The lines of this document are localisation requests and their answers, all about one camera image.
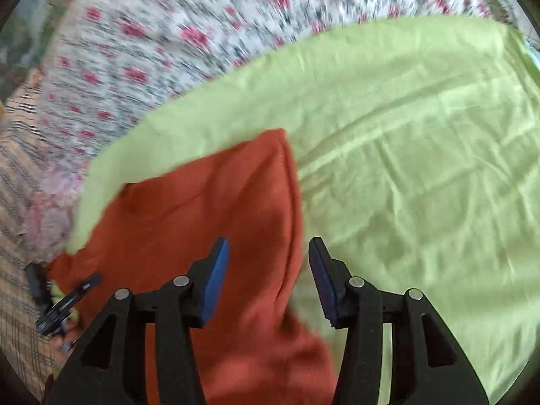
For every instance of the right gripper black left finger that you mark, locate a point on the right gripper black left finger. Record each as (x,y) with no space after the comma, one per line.
(107,365)

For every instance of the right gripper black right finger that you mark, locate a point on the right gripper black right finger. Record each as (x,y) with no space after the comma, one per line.
(429,366)

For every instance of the rust orange knit sweater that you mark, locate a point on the rust orange knit sweater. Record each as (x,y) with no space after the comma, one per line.
(253,350)

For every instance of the person's left hand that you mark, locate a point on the person's left hand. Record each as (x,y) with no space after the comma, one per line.
(62,345)

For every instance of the plaid beige blanket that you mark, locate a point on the plaid beige blanket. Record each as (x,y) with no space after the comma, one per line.
(22,164)

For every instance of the pink floral pillow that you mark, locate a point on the pink floral pillow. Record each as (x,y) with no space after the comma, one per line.
(51,215)

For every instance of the light green bed sheet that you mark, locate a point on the light green bed sheet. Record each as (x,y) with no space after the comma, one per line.
(416,146)

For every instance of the gold framed landscape painting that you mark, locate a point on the gold framed landscape painting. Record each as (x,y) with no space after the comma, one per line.
(25,38)

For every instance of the red floral white quilt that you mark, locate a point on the red floral white quilt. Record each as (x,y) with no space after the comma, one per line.
(114,60)

